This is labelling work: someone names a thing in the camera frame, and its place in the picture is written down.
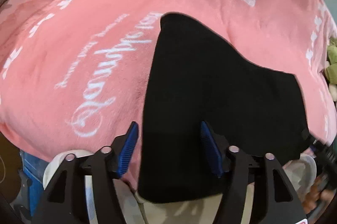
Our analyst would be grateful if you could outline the black pants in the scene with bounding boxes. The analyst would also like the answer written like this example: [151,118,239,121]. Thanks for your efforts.
[137,13,308,203]

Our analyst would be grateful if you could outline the pink fleece blanket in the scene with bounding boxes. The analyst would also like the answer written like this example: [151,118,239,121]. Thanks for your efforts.
[0,0,337,192]

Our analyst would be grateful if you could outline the doll in green jacket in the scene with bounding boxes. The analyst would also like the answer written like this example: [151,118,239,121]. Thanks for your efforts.
[324,37,337,103]

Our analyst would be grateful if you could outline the blue storage box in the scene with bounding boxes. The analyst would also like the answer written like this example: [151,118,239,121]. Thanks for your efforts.
[20,150,49,216]

